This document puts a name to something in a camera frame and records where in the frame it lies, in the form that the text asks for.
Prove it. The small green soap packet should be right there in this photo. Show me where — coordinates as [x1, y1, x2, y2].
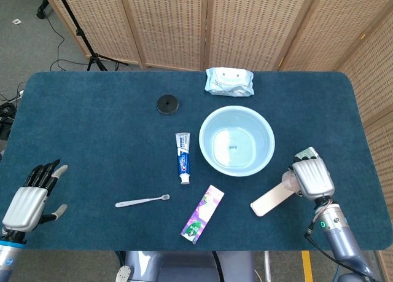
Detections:
[293, 146, 322, 163]

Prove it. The black cable bundle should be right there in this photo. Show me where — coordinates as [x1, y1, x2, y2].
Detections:
[0, 91, 25, 141]

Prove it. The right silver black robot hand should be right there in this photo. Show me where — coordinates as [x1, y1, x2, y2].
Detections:
[287, 158, 336, 202]

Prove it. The purple green toothpaste carton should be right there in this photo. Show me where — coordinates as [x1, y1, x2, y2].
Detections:
[180, 184, 225, 245]

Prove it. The white toothbrush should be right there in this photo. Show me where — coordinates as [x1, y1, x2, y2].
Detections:
[115, 194, 171, 208]

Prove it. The dark blue table mat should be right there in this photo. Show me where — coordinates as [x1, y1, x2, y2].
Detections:
[0, 71, 393, 251]

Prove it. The wicker folding screen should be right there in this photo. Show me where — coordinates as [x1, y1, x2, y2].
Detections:
[42, 0, 393, 282]

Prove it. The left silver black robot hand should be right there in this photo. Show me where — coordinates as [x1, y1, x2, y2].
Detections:
[2, 159, 68, 233]

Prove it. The black round disc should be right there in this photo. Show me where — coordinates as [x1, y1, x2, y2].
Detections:
[156, 94, 180, 116]

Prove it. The black tripod stand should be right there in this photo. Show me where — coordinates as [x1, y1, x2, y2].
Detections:
[53, 0, 130, 72]

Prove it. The pink mesh bath loofah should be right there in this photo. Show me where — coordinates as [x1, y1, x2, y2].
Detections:
[282, 170, 300, 191]

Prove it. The blue white toothpaste tube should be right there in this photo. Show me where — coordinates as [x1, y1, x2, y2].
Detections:
[175, 131, 191, 185]

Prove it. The light blue wet wipes pack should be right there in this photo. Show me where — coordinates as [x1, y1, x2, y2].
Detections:
[204, 67, 255, 98]

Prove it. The black stand foot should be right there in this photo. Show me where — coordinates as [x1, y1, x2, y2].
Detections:
[23, 0, 52, 20]

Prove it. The grey blue robot torso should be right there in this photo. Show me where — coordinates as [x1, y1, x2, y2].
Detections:
[115, 250, 257, 282]

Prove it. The black floor cable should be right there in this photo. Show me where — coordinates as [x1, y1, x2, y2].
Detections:
[44, 14, 91, 71]

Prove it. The light blue plastic basin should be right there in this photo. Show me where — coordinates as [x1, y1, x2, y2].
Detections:
[198, 106, 276, 177]

